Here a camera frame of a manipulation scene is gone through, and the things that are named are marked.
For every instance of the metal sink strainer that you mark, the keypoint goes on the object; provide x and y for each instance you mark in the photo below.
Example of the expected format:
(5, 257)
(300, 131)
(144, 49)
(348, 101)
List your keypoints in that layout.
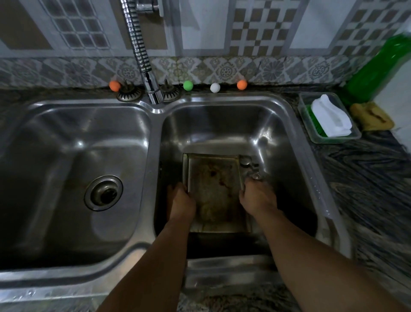
(129, 93)
(169, 91)

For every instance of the white ball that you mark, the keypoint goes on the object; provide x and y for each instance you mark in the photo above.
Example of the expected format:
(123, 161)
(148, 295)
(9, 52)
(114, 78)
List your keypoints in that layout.
(215, 87)

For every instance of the green ball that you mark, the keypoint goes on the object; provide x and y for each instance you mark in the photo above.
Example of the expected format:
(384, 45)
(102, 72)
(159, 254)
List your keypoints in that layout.
(188, 85)

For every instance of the stainless steel double sink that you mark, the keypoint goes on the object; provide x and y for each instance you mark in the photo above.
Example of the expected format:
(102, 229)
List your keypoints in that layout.
(154, 180)

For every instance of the person's left fingers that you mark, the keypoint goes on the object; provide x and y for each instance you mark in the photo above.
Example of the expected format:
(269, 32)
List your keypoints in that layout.
(180, 188)

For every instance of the white and green scrub brush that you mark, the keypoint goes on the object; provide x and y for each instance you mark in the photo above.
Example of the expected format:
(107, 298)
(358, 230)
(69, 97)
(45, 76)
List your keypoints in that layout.
(330, 117)

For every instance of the person's right forearm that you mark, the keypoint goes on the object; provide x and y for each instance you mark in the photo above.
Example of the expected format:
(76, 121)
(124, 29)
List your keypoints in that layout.
(318, 266)

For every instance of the clear plastic container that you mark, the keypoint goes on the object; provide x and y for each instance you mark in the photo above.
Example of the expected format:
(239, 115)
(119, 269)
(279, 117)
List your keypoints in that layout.
(327, 117)

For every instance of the yellow sponge cloth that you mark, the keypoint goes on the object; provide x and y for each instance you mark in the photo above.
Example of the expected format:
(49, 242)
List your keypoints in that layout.
(371, 116)

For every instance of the person's right hand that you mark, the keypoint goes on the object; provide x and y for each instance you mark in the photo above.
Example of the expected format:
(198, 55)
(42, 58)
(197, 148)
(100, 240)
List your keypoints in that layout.
(258, 197)

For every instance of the metal baking tray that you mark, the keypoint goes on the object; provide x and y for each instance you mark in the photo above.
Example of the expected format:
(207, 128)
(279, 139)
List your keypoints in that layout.
(215, 193)

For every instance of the person's right fingers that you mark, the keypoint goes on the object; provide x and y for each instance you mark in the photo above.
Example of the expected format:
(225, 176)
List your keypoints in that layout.
(251, 184)

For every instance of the green dish soap bottle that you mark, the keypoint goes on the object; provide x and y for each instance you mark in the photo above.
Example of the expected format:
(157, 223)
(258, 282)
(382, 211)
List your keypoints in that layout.
(374, 70)

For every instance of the chrome flexible faucet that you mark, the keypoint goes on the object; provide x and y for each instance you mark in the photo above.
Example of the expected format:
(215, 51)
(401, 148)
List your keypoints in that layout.
(141, 54)

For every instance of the person's left forearm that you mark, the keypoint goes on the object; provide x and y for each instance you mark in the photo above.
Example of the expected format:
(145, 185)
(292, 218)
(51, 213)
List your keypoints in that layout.
(154, 273)

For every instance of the person's left hand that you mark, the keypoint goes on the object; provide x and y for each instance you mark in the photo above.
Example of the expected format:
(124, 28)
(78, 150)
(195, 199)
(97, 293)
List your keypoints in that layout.
(181, 204)

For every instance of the orange ball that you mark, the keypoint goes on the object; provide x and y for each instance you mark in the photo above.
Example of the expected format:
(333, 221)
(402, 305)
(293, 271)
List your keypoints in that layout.
(242, 84)
(114, 85)

